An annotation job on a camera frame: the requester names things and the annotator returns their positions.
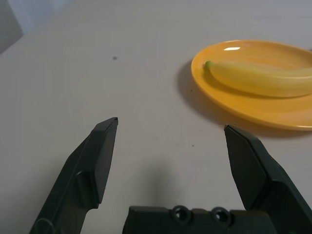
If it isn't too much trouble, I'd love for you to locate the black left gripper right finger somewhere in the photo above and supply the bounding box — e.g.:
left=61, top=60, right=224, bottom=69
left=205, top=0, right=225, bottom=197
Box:
left=223, top=124, right=312, bottom=234

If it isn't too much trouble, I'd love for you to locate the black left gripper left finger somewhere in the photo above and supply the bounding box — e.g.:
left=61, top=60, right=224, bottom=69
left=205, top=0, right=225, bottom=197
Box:
left=29, top=117, right=119, bottom=234

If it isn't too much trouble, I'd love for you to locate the yellow toy banana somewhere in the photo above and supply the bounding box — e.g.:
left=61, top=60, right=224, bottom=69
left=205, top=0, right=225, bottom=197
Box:
left=204, top=60, right=312, bottom=98

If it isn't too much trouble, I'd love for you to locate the yellow plastic plate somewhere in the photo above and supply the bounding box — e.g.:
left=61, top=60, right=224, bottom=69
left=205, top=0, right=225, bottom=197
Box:
left=191, top=39, right=312, bottom=131

